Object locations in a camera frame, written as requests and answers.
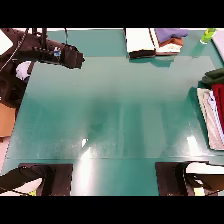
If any black garment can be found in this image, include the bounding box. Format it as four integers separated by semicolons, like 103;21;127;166
128;49;157;60

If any orange garment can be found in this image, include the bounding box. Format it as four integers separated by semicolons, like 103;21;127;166
159;37;185;48

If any purple garment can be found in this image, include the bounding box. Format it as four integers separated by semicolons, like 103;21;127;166
154;28;190;46

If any yellow-green object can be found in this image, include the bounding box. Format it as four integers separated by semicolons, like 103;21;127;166
199;28;218;45

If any pale grey garment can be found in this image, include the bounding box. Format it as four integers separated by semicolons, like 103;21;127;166
196;87;224;151

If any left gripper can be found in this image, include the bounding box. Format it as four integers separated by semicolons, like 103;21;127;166
61;44;86;70

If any red garment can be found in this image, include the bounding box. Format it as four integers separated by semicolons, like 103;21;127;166
210;83;224;134

